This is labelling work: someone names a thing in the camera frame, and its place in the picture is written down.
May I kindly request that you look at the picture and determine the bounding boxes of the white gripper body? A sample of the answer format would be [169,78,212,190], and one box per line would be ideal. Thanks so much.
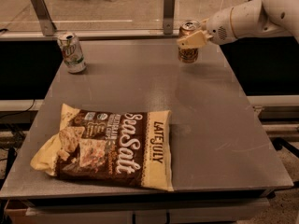
[206,7,236,45]

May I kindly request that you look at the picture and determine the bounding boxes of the orange soda can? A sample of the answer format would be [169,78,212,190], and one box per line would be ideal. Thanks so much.
[178,21,201,63]

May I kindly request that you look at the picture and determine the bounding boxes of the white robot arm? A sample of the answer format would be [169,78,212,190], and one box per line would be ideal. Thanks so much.
[177,0,299,49]

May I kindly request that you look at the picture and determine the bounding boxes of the green white soda can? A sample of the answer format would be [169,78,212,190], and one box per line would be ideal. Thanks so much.
[57,32,86,74]

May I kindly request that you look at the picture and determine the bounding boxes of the brown chip bag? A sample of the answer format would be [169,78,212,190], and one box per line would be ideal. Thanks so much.
[30,105,173,191]

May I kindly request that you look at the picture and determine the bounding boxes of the middle metal bracket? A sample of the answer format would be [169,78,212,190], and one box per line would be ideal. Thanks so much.
[163,0,175,35]

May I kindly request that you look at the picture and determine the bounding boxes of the left metal bracket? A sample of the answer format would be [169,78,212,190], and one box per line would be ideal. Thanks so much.
[30,0,56,36]

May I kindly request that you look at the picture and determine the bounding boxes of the black cable at left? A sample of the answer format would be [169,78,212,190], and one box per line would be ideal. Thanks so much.
[0,98,36,120]

